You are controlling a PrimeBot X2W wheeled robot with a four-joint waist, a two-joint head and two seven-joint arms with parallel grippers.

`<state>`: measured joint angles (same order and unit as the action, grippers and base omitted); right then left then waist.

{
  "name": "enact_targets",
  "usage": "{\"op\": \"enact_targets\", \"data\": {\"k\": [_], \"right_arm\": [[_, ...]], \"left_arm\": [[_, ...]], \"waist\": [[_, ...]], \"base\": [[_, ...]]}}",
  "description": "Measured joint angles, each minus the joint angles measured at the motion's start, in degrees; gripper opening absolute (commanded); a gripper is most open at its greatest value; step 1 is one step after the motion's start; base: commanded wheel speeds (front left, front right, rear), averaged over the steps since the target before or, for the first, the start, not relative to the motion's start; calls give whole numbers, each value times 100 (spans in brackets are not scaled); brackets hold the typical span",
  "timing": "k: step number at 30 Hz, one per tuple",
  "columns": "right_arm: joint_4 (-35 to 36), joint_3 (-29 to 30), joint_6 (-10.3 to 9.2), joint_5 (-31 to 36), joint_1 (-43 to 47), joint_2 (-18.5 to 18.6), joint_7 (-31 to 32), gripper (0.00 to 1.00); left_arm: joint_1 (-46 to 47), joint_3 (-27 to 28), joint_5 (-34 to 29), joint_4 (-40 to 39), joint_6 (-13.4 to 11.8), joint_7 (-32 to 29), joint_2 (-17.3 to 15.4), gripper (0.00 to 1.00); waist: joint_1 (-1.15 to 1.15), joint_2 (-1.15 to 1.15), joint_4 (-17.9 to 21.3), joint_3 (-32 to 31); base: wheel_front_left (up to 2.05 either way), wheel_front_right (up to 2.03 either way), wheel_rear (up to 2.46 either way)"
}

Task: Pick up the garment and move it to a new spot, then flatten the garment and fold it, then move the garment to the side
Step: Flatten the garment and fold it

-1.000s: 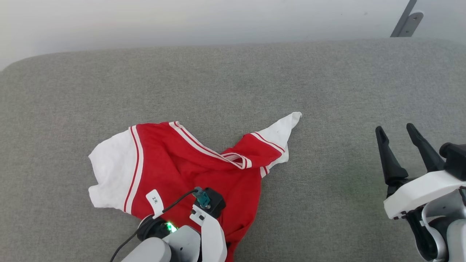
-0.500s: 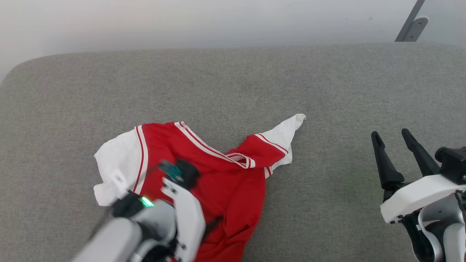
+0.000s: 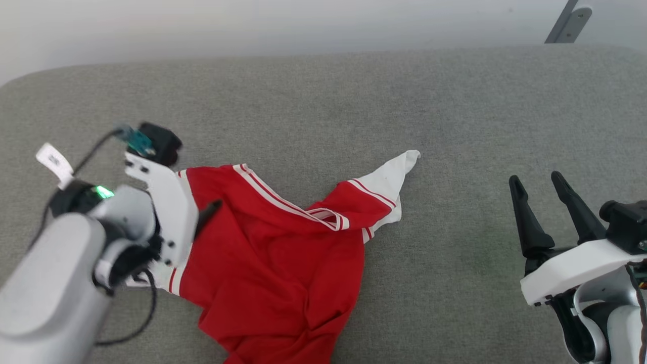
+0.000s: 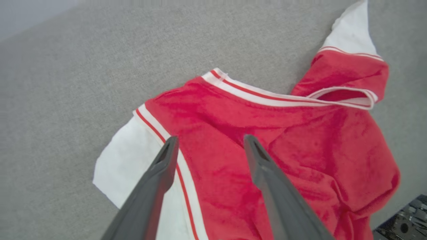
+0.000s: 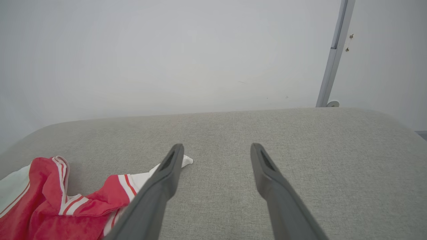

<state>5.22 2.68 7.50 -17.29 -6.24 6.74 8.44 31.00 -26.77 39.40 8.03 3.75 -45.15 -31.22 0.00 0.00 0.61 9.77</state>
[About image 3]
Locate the teal camera connector plug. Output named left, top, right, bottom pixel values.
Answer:
left=114, top=125, right=157, bottom=157

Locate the red and white garment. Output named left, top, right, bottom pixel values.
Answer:
left=126, top=150, right=422, bottom=364

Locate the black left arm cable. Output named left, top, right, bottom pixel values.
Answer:
left=95, top=269, right=158, bottom=347

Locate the grey metal wall bracket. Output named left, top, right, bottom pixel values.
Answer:
left=544, top=0, right=593, bottom=44

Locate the grey fabric sofa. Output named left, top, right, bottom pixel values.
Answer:
left=0, top=44, right=647, bottom=364

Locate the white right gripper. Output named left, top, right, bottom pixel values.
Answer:
left=508, top=170, right=647, bottom=307

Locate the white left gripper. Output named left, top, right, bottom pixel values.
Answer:
left=124, top=151, right=223, bottom=268

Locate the white cable label tag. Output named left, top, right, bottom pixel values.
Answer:
left=35, top=143, right=75, bottom=191

